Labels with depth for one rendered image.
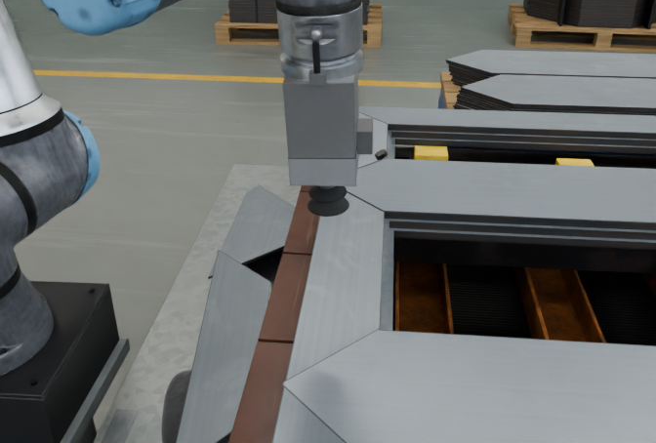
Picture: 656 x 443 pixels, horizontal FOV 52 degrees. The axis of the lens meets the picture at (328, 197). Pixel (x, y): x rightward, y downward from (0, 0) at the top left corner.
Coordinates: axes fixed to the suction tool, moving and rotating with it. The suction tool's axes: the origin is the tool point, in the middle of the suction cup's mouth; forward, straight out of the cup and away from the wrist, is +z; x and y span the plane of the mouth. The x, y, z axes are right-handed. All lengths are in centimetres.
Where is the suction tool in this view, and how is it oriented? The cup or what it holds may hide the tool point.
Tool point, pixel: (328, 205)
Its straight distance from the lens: 70.0
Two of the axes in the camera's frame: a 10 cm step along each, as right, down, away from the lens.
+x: -10.0, -0.1, 0.9
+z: 0.4, 8.5, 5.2
